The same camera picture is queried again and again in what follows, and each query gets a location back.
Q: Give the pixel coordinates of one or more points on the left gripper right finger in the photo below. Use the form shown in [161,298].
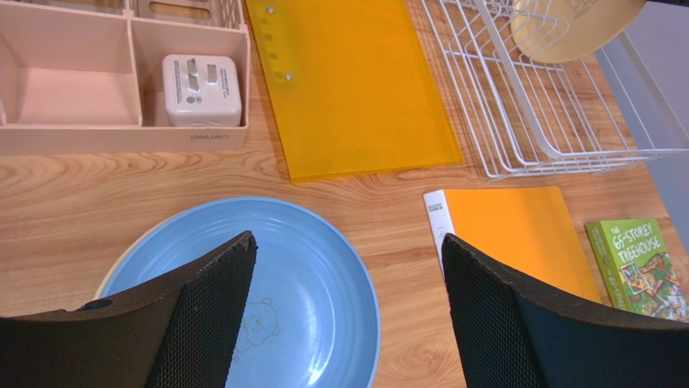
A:
[513,330]

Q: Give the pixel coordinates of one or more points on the translucent orange document folder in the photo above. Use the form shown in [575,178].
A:
[351,88]

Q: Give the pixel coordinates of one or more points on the orange ring binder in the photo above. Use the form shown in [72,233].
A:
[528,229]

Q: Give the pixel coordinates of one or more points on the white wire dish rack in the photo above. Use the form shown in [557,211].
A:
[529,113]

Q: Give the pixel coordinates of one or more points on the green treehouse book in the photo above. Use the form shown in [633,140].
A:
[637,269]

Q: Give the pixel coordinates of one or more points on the blue grey plate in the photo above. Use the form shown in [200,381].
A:
[312,316]

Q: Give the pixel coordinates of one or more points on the pink plastic file organizer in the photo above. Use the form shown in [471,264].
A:
[83,77]

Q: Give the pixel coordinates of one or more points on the tan wooden plate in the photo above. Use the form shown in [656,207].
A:
[576,27]

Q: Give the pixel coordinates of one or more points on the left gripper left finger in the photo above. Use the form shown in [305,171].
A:
[178,329]

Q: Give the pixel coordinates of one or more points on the yellow beige plate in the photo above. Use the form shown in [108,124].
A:
[107,272]

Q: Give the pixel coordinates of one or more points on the white power adapter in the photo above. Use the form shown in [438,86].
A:
[201,90]

